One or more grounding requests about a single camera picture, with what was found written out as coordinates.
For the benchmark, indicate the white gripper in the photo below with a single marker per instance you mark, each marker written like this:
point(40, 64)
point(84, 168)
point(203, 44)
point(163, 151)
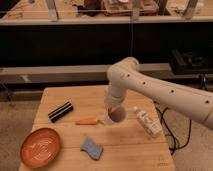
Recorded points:
point(113, 98)

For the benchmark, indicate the white ceramic cup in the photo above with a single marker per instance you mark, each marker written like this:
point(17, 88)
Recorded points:
point(115, 116)

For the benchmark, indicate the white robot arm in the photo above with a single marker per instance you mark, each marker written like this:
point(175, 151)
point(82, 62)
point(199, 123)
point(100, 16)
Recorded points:
point(124, 75)

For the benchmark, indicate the orange toy carrot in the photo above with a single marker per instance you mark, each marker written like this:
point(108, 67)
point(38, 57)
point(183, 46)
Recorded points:
point(88, 121)

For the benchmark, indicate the white plastic bottle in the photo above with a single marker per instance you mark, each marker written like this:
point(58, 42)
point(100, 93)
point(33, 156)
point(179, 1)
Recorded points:
point(151, 126)

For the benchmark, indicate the black striped rectangular block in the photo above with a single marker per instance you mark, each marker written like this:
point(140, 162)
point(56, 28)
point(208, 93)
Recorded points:
point(60, 112)

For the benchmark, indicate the blue sponge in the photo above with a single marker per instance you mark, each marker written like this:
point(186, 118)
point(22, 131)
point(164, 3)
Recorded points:
point(93, 149)

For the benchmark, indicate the black box on shelf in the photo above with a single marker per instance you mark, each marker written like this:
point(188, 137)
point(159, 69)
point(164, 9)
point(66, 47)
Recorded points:
point(192, 62)

